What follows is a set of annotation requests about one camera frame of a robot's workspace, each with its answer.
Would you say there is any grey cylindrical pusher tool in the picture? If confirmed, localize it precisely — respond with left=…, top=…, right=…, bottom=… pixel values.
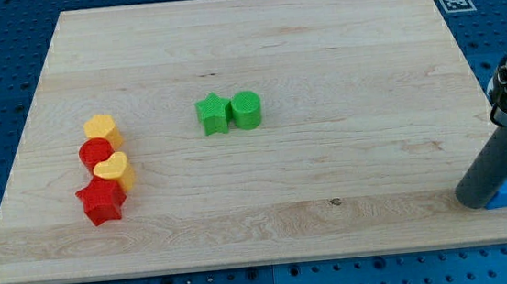
left=455, top=126, right=507, bottom=209

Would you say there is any green star block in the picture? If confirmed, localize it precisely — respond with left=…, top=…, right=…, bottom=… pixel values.
left=195, top=93, right=233, bottom=136

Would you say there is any red star block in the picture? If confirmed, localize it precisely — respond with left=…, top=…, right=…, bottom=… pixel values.
left=75, top=177, right=127, bottom=226

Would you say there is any fiducial marker tag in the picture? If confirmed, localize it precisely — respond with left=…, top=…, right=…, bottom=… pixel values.
left=438, top=0, right=477, bottom=14

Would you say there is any green cylinder block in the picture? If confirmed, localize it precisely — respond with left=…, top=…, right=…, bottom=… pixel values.
left=230, top=90, right=262, bottom=130

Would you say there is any wooden board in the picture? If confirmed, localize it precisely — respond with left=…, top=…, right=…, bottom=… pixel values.
left=0, top=0, right=507, bottom=284

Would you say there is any yellow heart block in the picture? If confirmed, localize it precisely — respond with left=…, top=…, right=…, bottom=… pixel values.
left=93, top=151, right=136, bottom=192

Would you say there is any yellow hexagon block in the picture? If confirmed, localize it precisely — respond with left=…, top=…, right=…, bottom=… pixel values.
left=83, top=114, right=124, bottom=149

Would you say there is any red cylinder block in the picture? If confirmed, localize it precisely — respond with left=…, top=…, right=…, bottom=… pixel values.
left=79, top=137, right=114, bottom=174

